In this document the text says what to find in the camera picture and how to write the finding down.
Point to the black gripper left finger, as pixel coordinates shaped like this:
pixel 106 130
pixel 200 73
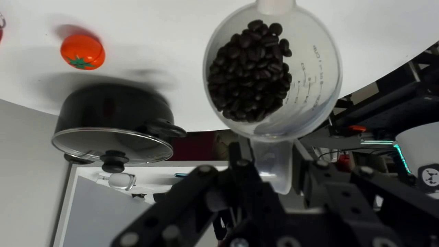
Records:
pixel 193 203

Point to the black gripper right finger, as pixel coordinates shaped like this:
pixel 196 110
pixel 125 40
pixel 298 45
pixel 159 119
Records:
pixel 358 208

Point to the dark coffee beans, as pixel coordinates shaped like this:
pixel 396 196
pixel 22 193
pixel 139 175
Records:
pixel 248 78

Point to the clear plastic measuring jar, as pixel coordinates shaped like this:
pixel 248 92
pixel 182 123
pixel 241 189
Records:
pixel 316 84

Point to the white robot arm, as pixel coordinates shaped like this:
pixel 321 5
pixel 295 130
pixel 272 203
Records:
pixel 418 151

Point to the glass pot lid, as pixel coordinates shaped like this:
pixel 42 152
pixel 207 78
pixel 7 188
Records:
pixel 112 147

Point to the black cooking pot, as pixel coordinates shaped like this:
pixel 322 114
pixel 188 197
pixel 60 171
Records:
pixel 119 107

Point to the toy tomato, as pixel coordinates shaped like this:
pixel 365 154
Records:
pixel 82 51

